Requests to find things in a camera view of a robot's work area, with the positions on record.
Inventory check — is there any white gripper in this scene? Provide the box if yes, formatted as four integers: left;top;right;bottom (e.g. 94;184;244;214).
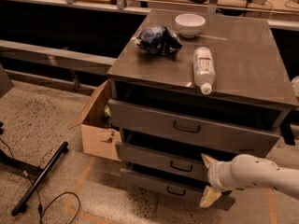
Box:
200;153;233;208

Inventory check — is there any grey drawer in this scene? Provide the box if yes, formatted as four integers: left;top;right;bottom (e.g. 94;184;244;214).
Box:
116;142;208;182
108;99;279;157
120;167;236;212

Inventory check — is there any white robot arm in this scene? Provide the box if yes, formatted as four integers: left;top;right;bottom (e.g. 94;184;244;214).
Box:
200;154;299;208

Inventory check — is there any grey bottom drawer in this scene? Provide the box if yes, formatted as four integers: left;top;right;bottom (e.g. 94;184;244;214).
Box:
120;167;236;212

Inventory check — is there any grey drawer cabinet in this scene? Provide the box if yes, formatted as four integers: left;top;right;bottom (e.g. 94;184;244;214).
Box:
107;8;299;198

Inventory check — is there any grey top drawer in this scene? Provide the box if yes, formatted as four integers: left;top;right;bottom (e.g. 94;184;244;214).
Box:
108;99;279;157

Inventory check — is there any open cardboard box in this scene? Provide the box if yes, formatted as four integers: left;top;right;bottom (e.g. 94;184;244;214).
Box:
68;80;121;161

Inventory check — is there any clear plastic water bottle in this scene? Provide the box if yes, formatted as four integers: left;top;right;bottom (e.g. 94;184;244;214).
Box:
193;47;216;95

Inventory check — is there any green item in box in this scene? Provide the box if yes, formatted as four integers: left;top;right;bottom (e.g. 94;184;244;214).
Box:
103;105;111;128

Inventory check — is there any crumpled blue chip bag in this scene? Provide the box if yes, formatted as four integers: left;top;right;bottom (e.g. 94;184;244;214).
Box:
135;26;182;56

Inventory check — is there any white ceramic bowl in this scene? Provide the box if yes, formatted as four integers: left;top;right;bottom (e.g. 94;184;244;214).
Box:
175;13;206;38

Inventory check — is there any black metal stand leg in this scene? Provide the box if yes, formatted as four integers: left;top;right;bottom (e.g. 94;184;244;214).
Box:
11;142;68;217

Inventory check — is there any black floor cable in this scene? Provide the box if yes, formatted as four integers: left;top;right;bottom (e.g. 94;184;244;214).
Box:
0;137;81;224

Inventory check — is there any grey metal rail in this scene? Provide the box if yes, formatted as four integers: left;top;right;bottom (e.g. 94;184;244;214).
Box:
0;40;116;76

